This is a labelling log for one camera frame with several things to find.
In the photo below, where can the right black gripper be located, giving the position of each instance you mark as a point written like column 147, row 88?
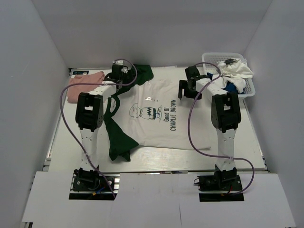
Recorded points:
column 183, row 84

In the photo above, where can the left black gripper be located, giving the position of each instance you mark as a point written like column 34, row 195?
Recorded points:
column 128, row 80

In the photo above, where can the white and green t shirt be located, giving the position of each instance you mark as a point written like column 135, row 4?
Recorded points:
column 149, row 113

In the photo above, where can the plain white t shirt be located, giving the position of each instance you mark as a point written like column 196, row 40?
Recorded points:
column 235, row 68

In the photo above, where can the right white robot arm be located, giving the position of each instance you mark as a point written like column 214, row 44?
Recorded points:
column 225, row 117

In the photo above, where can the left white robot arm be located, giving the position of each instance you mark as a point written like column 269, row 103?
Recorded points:
column 90, row 109

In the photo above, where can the folded pink t shirt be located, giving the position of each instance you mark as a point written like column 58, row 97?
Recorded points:
column 74, row 91

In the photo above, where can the black label sticker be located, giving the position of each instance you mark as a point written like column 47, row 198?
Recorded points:
column 80, row 72

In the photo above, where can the white plastic basket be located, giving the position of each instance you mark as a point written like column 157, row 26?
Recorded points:
column 212, row 58

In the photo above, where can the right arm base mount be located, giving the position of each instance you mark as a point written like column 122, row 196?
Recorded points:
column 211, row 191

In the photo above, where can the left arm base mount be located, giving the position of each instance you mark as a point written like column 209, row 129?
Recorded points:
column 94, row 189

